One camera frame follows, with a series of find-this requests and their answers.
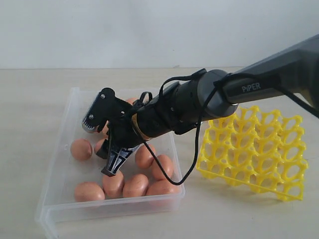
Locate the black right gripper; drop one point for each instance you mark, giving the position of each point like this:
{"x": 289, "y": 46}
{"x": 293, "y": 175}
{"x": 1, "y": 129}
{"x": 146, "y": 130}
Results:
{"x": 123, "y": 139}

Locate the brown egg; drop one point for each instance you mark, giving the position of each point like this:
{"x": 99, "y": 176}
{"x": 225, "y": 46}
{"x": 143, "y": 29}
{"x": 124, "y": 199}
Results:
{"x": 166, "y": 164}
{"x": 143, "y": 157}
{"x": 81, "y": 149}
{"x": 162, "y": 187}
{"x": 98, "y": 148}
{"x": 113, "y": 185}
{"x": 131, "y": 100}
{"x": 88, "y": 191}
{"x": 104, "y": 131}
{"x": 136, "y": 186}

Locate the clear plastic box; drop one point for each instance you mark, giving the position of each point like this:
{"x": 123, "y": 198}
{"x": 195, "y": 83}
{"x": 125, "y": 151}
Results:
{"x": 57, "y": 202}

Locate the yellow plastic egg tray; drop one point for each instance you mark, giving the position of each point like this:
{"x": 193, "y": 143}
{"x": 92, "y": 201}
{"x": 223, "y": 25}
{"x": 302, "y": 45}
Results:
{"x": 262, "y": 150}

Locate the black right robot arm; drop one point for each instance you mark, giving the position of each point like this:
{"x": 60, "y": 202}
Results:
{"x": 183, "y": 103}

